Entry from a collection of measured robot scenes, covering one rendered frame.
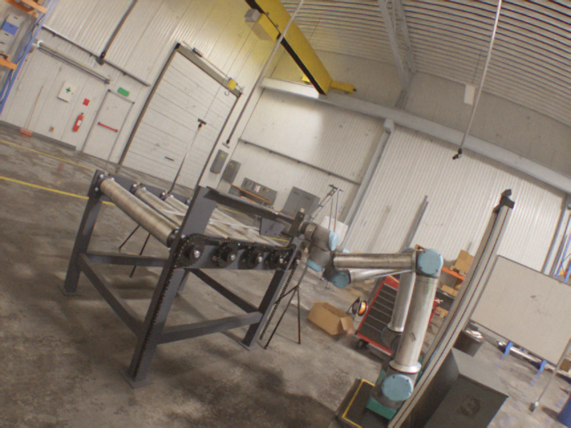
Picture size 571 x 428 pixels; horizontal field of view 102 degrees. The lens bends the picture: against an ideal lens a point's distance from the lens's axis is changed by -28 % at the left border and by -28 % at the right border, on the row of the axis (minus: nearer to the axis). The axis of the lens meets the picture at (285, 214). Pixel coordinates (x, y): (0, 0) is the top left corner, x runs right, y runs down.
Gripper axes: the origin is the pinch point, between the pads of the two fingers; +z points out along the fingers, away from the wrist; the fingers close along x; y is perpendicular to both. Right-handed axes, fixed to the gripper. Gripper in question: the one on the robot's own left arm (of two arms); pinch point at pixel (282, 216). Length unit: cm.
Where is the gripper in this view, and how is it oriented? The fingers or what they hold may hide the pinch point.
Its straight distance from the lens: 175.9
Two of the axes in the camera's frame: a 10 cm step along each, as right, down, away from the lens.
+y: -4.4, -1.6, -8.9
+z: -8.0, -3.9, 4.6
